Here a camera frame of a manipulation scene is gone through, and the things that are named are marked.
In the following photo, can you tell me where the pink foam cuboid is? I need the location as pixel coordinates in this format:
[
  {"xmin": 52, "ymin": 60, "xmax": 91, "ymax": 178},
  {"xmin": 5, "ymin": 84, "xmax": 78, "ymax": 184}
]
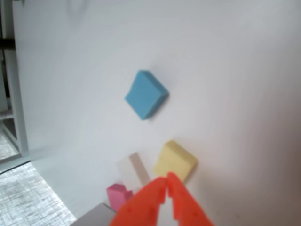
[{"xmin": 106, "ymin": 183, "xmax": 134, "ymax": 212}]

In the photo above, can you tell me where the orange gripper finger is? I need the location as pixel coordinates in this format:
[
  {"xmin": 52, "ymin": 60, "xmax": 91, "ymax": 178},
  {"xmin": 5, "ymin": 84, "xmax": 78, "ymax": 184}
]
[
  {"xmin": 166, "ymin": 172, "xmax": 214, "ymax": 226},
  {"xmin": 109, "ymin": 176, "xmax": 168, "ymax": 226}
]

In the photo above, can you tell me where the black horizontal bar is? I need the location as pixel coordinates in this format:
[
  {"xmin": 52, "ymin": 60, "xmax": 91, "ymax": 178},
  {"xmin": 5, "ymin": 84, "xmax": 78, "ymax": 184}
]
[{"xmin": 0, "ymin": 39, "xmax": 16, "ymax": 50}]

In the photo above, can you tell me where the white window frame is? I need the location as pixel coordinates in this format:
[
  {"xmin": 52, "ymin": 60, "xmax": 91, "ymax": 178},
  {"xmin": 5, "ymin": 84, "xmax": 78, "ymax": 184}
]
[{"xmin": 0, "ymin": 0, "xmax": 30, "ymax": 163}]

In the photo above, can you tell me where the white box bin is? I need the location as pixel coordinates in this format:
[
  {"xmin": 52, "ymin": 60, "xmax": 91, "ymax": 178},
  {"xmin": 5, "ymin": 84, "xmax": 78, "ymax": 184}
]
[{"xmin": 76, "ymin": 203, "xmax": 117, "ymax": 226}]

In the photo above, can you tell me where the cream white foam cuboid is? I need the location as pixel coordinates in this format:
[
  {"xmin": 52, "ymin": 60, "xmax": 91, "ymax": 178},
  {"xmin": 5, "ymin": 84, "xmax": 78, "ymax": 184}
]
[{"xmin": 116, "ymin": 152, "xmax": 151, "ymax": 189}]

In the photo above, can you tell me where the blue foam cuboid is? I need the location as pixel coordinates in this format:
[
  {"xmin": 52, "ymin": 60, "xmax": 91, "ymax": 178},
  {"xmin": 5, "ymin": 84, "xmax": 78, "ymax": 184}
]
[{"xmin": 124, "ymin": 69, "xmax": 170, "ymax": 121}]

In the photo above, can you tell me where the yellow foam cuboid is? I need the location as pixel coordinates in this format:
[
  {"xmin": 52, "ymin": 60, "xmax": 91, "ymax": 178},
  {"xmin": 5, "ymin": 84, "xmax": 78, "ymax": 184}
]
[{"xmin": 152, "ymin": 139, "xmax": 198, "ymax": 184}]

